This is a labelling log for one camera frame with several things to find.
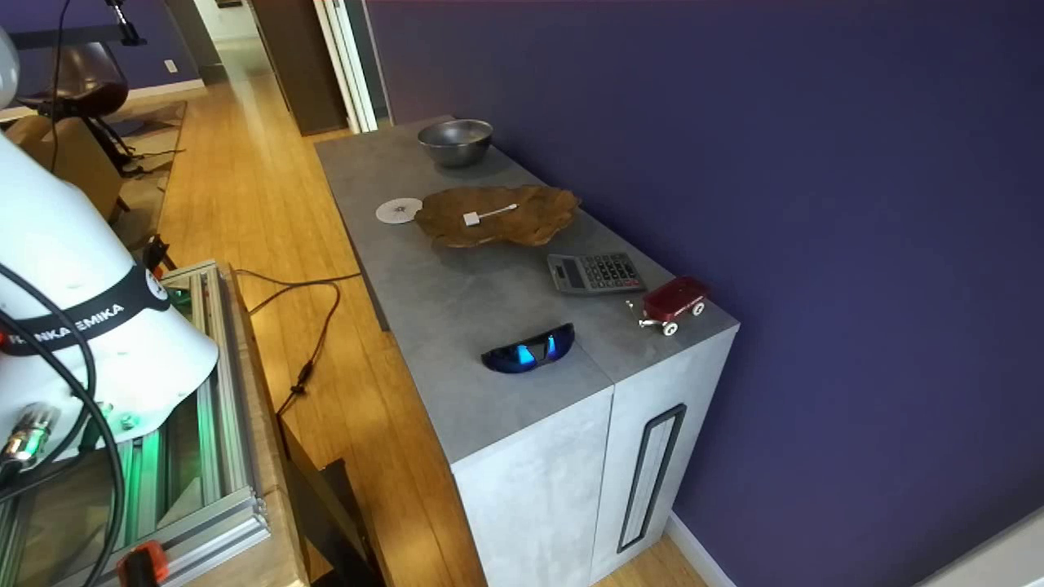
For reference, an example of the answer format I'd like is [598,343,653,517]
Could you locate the white door frame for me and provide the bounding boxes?
[312,0,391,137]

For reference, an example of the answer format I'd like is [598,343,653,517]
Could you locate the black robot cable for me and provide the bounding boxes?
[0,262,126,587]

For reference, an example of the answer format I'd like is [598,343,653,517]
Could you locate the grey calculator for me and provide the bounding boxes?
[544,249,648,300]

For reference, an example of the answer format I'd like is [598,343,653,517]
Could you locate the round metal bowl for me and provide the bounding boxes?
[413,115,496,170]

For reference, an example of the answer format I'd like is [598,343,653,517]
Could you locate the grey concrete-look cabinet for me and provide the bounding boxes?
[312,115,743,587]

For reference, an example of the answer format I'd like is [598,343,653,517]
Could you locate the aluminium frame robot cart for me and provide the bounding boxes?
[0,259,275,587]

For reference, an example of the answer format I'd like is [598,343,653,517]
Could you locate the white round coaster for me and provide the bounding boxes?
[372,193,429,230]

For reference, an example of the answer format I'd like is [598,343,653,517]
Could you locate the black floor cable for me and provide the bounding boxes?
[232,267,364,422]

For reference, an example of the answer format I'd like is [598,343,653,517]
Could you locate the brown wooden key bowl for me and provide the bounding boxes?
[413,180,585,255]

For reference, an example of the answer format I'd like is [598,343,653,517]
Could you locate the orange clamp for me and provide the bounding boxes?
[115,539,176,587]

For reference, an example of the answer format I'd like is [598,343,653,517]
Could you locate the small white key fob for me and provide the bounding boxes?
[461,199,523,233]

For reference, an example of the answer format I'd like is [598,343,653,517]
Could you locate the black office chair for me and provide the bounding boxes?
[41,38,151,184]

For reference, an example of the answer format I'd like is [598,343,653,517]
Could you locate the black sunglasses blue lenses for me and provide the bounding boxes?
[481,321,577,379]

